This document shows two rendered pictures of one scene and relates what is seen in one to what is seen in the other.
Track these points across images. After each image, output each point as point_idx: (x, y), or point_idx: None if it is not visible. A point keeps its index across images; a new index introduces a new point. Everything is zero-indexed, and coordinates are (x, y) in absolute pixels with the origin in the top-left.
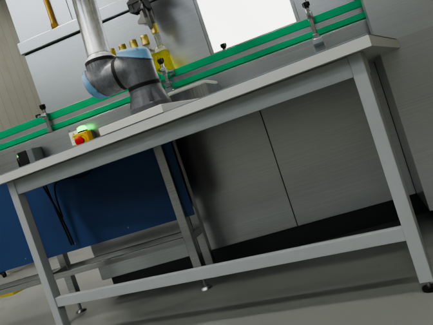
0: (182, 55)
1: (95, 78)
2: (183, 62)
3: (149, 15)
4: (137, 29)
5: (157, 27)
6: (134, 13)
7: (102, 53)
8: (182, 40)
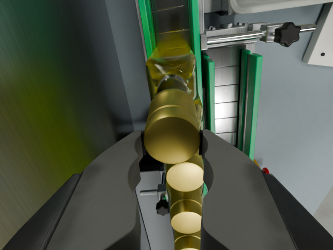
0: (71, 41)
1: None
2: (83, 44)
3: (138, 216)
4: None
5: (171, 100)
6: None
7: None
8: (26, 23)
